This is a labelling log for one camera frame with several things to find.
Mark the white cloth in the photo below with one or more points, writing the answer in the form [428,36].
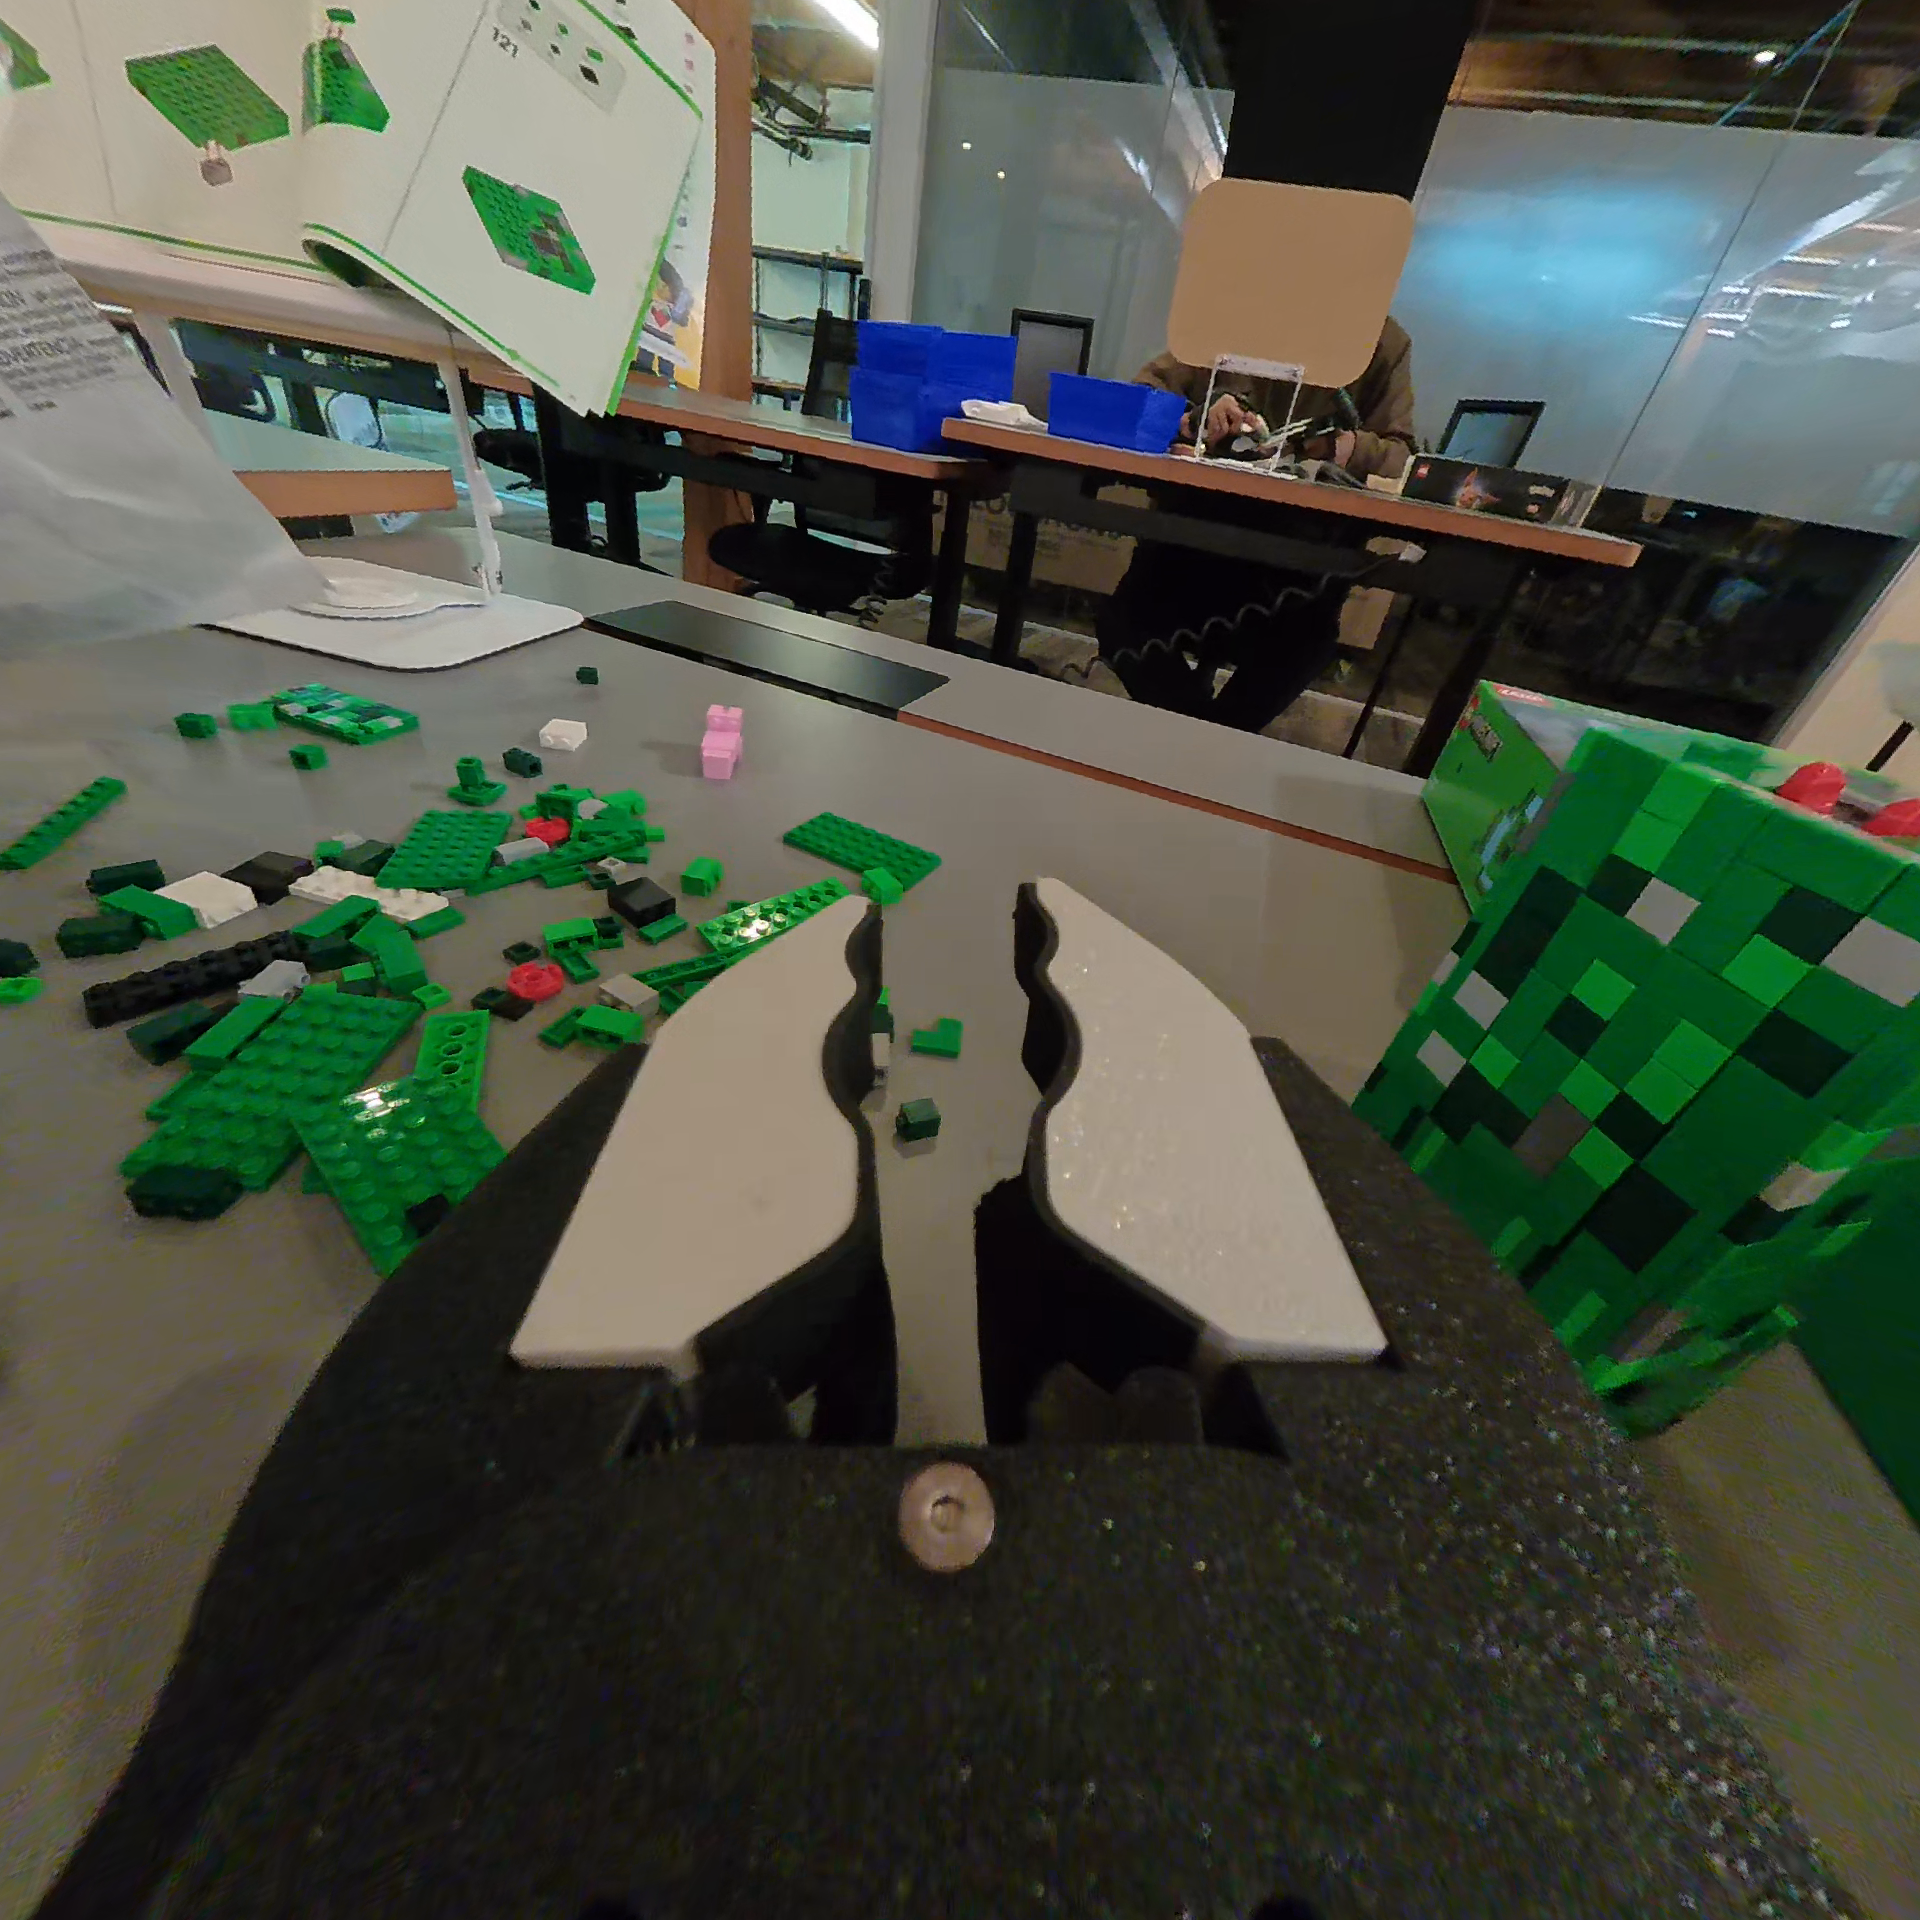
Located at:
[991,410]

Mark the grey table with wooden edge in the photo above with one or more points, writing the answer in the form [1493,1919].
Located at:
[346,465]

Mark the green mosaic block build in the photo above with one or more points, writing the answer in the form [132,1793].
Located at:
[1652,1050]

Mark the grey desk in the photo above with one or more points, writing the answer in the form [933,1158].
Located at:
[1276,902]

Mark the green plate with holes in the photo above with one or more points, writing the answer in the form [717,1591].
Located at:
[451,1055]

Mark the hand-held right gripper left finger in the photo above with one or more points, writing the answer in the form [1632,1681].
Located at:
[706,1186]

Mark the pink brick pig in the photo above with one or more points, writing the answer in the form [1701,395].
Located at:
[724,746]

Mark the long green studded beam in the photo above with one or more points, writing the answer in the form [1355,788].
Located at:
[774,918]

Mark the dark green cube brick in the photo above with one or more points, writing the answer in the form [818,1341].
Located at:
[917,1119]

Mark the long black plate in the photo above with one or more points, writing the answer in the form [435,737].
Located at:
[188,985]

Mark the black office chair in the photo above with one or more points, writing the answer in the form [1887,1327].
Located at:
[797,563]

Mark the wooden table with black legs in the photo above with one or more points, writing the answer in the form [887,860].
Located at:
[810,435]
[1291,503]

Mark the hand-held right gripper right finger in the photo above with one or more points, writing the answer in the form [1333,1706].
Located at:
[1202,1172]

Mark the white printed paper bag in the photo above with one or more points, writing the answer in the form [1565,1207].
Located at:
[106,481]

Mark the black cube brick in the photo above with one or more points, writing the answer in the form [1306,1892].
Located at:
[642,902]

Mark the long white plate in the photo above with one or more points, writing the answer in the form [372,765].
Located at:
[368,893]

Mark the long dark green brick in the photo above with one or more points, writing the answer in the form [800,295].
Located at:
[125,879]

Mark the small black square tile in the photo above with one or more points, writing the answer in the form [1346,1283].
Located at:
[428,1214]

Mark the green bracket brick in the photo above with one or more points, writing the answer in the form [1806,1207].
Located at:
[476,782]

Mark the large green studded plate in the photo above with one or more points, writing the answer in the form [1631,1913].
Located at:
[443,854]
[863,849]
[271,1090]
[389,1155]

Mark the green mosaic plate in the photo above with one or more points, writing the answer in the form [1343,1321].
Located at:
[346,714]

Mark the black toy box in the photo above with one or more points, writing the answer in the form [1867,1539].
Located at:
[1501,487]

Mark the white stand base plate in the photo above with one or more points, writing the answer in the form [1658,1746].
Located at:
[435,630]

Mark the white wedge plate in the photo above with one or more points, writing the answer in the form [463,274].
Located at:
[207,902]

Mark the yellow toy box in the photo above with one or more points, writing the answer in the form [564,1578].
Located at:
[676,300]

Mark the pile of green bricks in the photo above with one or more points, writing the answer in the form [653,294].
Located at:
[368,939]

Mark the green L-shaped plate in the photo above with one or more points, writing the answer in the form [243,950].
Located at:
[933,1039]

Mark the green printed instruction booklet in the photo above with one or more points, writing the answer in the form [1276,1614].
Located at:
[451,150]

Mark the long narrow green plate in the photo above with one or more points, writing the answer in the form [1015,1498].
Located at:
[61,827]

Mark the blue storage bin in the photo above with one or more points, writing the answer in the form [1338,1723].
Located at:
[1119,412]
[931,390]

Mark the curved row of green bricks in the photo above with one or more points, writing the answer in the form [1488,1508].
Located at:
[19,973]

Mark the green toy box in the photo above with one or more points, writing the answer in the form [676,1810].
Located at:
[1501,797]

